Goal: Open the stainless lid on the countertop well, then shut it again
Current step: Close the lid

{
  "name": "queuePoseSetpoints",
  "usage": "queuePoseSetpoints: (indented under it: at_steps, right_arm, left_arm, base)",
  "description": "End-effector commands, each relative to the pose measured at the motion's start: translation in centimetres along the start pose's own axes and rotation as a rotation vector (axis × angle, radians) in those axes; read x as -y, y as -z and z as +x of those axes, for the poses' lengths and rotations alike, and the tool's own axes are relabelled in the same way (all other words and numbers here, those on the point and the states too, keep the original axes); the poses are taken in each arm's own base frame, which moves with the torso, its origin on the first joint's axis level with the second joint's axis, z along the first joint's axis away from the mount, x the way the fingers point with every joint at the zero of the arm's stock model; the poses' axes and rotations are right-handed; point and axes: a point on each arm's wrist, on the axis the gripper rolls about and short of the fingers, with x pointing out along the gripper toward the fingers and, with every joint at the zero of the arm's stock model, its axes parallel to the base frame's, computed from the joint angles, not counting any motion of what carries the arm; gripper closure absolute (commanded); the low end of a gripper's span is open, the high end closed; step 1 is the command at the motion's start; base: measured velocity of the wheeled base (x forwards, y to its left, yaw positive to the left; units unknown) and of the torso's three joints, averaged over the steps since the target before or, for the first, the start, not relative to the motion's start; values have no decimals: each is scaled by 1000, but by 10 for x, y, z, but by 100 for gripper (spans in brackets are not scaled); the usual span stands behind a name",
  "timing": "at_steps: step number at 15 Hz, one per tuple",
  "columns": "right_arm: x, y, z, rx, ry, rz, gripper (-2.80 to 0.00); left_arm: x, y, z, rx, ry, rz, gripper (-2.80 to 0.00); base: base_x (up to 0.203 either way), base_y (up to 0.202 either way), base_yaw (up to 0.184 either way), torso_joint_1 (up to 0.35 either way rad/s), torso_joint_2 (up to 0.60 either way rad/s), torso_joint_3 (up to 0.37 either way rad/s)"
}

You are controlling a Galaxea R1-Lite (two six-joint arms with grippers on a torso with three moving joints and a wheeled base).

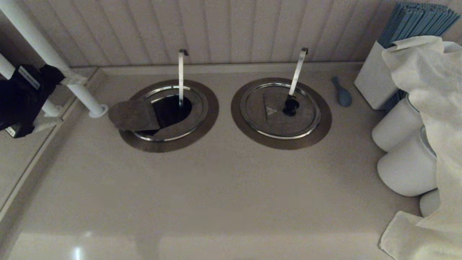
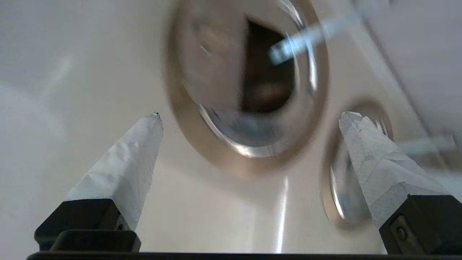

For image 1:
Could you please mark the white round jar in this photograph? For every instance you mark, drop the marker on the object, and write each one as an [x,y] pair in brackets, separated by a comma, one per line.
[430,204]
[395,126]
[408,169]

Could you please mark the glass pot lid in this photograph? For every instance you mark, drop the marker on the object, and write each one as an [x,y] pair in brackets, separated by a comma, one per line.
[267,122]

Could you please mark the right steel pot lid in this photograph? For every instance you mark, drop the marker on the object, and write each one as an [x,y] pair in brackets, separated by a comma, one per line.
[325,122]

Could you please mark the blue plastic spoon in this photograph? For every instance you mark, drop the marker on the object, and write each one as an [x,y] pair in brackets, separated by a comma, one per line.
[343,95]

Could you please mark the white pole with base flange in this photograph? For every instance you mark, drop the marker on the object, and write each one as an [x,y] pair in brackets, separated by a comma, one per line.
[43,43]

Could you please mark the white woven cloth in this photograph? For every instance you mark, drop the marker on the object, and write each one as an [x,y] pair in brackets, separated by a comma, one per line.
[433,90]

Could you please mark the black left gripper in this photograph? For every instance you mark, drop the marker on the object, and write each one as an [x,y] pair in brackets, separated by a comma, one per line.
[21,104]

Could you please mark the blue straw bundle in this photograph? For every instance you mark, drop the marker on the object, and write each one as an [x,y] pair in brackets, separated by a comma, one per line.
[415,21]

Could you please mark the white rack crossbar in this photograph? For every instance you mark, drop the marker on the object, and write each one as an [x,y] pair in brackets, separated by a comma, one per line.
[74,79]
[48,122]

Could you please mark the white rectangular holder box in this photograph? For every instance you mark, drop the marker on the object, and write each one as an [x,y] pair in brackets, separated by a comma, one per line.
[375,83]

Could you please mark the blue ribbed object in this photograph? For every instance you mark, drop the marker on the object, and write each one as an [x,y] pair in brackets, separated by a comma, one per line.
[395,101]

